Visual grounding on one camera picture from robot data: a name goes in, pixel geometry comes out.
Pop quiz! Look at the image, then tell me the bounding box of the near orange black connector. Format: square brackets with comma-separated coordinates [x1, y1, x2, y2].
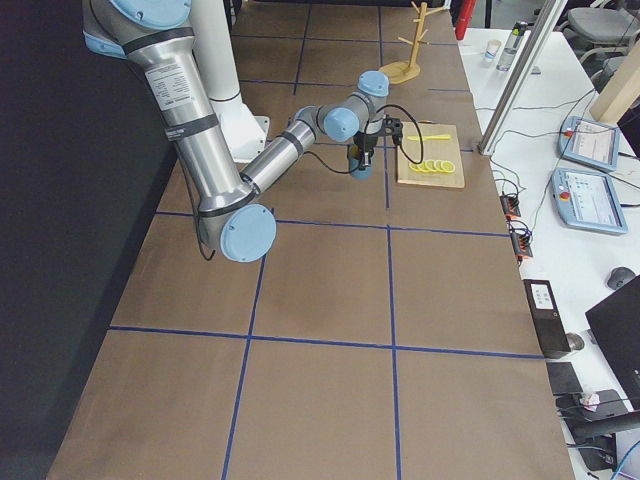
[507, 220, 533, 263]

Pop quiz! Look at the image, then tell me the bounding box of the blue cup yellow inside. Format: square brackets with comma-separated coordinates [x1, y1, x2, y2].
[347, 145, 372, 180]

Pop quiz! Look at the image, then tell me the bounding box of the black laptop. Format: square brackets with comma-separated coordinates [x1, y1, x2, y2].
[586, 280, 639, 410]

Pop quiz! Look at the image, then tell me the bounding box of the paper cup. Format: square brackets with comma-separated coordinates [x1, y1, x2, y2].
[483, 39, 502, 64]

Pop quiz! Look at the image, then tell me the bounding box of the wooden cutting board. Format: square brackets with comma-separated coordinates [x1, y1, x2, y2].
[396, 122, 465, 189]

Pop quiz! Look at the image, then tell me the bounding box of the orange black connector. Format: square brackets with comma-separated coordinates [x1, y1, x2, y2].
[507, 220, 533, 263]
[499, 179, 521, 220]

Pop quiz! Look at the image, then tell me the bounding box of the near teach pendant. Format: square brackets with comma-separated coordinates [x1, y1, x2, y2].
[551, 168, 628, 235]

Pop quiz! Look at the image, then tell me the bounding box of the far orange black connector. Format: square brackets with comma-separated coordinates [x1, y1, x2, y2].
[499, 179, 521, 220]

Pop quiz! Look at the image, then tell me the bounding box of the black monitor stand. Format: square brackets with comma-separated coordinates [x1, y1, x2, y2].
[556, 390, 639, 471]

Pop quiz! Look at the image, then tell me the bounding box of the grey office chair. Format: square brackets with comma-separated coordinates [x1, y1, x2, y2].
[559, 1, 639, 92]

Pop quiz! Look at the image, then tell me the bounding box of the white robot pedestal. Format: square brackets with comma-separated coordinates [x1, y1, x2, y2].
[189, 0, 269, 163]

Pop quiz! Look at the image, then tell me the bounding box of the aluminium frame post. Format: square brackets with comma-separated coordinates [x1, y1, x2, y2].
[478, 0, 567, 156]

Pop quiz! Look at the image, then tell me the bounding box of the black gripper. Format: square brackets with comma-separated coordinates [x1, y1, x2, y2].
[353, 132, 377, 169]

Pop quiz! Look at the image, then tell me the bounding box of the red fire extinguisher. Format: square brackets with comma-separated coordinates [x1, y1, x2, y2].
[455, 0, 476, 41]

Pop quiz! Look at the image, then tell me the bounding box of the teach pendant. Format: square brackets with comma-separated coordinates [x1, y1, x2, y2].
[559, 116, 620, 172]
[551, 168, 628, 235]

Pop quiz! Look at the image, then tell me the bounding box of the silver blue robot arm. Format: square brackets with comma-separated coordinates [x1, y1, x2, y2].
[82, 1, 389, 262]

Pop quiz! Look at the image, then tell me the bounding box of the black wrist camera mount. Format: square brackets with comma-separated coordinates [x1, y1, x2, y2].
[383, 115, 403, 147]

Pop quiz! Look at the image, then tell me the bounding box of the black box white label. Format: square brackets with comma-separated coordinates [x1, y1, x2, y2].
[523, 279, 571, 359]

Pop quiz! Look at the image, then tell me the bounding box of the far teach pendant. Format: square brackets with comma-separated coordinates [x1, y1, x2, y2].
[559, 116, 620, 172]

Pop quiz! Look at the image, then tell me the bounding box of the clear water bottle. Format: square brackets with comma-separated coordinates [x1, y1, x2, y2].
[496, 21, 528, 71]

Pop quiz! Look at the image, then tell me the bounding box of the wooden cup storage rack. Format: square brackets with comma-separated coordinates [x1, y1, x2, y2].
[376, 1, 445, 85]

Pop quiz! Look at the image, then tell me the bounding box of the yellow plastic knife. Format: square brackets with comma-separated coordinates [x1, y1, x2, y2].
[406, 134, 452, 142]

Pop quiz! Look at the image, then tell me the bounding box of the grey computer mouse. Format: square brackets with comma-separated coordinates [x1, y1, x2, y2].
[606, 266, 636, 290]

